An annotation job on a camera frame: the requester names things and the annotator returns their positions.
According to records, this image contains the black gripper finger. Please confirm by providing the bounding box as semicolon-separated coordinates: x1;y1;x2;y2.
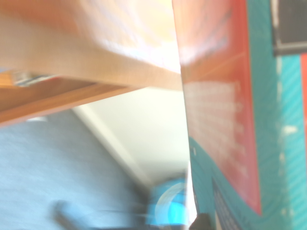
189;212;212;230

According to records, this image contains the teal and red book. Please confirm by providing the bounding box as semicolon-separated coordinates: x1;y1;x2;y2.
172;0;307;230

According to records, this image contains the blue round container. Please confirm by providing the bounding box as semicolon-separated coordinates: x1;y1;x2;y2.
147;176;194;227

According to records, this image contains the wooden bookshelf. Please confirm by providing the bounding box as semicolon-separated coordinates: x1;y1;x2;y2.
0;0;183;127

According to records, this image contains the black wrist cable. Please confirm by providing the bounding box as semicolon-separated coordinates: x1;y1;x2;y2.
51;200;149;230

